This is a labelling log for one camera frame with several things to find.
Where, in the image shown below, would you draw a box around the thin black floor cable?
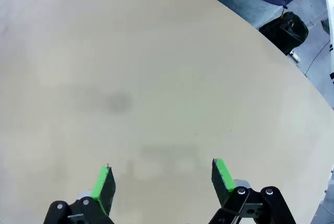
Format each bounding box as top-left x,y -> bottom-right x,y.
304,39 -> 332,76

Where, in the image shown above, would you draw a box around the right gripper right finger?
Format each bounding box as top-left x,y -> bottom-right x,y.
208,158 -> 297,224

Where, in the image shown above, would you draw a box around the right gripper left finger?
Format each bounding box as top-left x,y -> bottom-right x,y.
43,163 -> 117,224

